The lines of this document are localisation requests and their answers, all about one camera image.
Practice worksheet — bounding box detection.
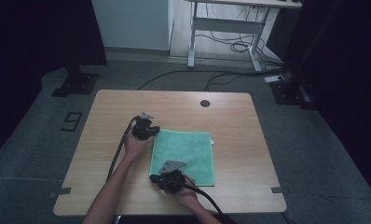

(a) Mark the person's right hand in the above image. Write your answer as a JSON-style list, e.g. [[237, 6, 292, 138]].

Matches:
[[164, 187, 199, 210]]

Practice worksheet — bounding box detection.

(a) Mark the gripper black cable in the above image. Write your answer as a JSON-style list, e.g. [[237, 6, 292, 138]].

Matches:
[[106, 116, 139, 182], [183, 175, 238, 224]]

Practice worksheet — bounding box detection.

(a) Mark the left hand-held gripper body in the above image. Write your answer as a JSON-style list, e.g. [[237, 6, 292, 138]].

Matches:
[[131, 112, 157, 141]]

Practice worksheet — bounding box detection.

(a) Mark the dark curtain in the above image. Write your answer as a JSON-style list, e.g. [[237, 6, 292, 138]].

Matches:
[[281, 0, 371, 203], [0, 0, 108, 164]]

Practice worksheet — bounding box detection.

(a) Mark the white desk frame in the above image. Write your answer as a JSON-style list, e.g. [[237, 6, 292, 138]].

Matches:
[[185, 0, 303, 73]]

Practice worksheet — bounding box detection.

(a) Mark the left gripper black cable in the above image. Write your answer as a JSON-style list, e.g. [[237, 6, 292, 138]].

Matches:
[[106, 116, 139, 182]]

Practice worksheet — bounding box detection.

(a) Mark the tangle of black cables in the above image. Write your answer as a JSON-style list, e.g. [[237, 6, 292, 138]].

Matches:
[[195, 3, 284, 71]]

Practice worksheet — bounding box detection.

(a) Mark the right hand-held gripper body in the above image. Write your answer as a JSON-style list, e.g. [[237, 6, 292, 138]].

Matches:
[[157, 160, 188, 195]]

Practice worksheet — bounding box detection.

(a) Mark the person's left hand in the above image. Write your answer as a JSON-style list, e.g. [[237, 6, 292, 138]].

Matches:
[[123, 132, 156, 160]]

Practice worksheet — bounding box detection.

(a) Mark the white power strip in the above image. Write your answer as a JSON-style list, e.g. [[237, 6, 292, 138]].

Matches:
[[264, 75, 286, 84]]

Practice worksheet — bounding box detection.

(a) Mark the long black floor cable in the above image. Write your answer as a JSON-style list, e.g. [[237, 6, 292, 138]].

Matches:
[[136, 68, 285, 91]]

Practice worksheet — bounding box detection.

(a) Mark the black stand base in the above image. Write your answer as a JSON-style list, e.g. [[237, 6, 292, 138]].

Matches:
[[269, 72, 319, 110], [50, 64, 100, 98]]

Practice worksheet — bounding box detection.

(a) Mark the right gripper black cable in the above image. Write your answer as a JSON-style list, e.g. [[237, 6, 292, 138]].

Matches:
[[183, 175, 238, 224]]

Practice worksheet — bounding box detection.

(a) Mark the grey tape piece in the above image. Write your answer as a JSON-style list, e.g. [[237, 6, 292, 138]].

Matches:
[[270, 186, 291, 194], [48, 187, 73, 199]]

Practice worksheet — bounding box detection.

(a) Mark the white cabinet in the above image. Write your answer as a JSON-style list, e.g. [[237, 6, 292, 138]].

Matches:
[[90, 0, 174, 51]]

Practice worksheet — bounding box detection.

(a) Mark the green microfiber towel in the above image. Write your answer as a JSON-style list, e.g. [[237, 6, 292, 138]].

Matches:
[[148, 128, 216, 188]]

